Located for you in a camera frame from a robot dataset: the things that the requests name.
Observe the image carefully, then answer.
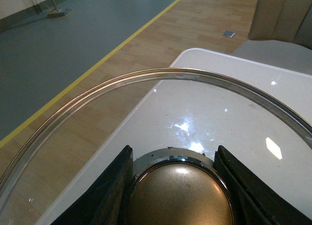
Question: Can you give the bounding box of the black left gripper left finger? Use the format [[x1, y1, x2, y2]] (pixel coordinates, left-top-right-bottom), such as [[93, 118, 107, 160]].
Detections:
[[52, 145, 133, 225]]

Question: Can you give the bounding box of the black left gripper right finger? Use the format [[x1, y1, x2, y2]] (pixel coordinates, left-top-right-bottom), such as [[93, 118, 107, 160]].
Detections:
[[214, 145, 312, 225]]

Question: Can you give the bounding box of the glass pot lid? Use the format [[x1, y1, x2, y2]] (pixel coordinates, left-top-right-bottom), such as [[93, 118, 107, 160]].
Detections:
[[0, 68, 312, 225]]

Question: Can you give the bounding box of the floor socket plate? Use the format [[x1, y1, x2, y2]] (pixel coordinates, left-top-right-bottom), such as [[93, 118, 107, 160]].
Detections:
[[222, 30, 235, 38]]

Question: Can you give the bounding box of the beige chair left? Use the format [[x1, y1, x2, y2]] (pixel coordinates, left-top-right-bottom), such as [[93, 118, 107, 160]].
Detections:
[[232, 0, 312, 75]]

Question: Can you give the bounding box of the metal stand base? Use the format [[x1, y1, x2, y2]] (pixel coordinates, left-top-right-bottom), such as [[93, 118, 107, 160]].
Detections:
[[36, 0, 73, 20]]

